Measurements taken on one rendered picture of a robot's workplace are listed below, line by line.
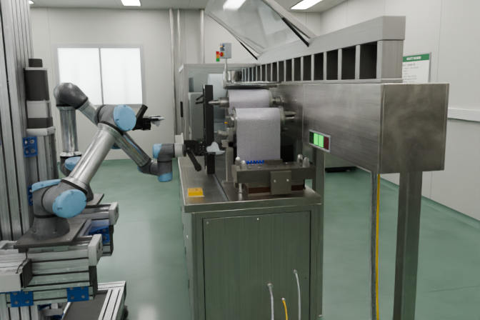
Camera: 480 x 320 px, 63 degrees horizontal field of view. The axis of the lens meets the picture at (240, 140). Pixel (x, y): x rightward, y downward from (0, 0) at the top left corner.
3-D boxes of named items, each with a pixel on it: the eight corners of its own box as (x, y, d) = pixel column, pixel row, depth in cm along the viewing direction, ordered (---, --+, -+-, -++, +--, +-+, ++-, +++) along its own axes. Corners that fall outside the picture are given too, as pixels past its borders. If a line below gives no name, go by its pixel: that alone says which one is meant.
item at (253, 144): (237, 164, 208) (236, 129, 205) (279, 162, 212) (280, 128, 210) (237, 164, 208) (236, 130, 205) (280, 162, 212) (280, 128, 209)
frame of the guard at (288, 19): (199, 17, 288) (206, 8, 288) (258, 62, 301) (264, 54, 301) (219, -25, 178) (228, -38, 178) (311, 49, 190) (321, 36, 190)
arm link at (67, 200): (58, 218, 165) (123, 113, 187) (77, 225, 156) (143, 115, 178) (34, 205, 157) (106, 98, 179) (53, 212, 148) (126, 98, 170)
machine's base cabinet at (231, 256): (180, 215, 438) (177, 138, 426) (236, 211, 449) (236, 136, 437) (195, 381, 192) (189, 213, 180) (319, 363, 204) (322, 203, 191)
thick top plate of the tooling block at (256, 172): (231, 176, 204) (231, 164, 203) (305, 171, 211) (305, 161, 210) (236, 183, 189) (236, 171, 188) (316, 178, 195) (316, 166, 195)
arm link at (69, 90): (73, 77, 205) (138, 140, 228) (68, 78, 214) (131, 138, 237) (56, 93, 201) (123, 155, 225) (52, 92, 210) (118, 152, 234)
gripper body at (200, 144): (207, 140, 199) (183, 141, 197) (207, 156, 200) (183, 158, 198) (206, 138, 207) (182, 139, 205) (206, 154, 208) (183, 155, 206)
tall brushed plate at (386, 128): (229, 111, 432) (228, 83, 427) (253, 111, 437) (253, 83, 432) (371, 175, 130) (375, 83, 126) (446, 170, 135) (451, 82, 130)
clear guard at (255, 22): (208, 12, 285) (208, 11, 285) (262, 53, 296) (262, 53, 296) (230, -29, 183) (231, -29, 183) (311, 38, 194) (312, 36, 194)
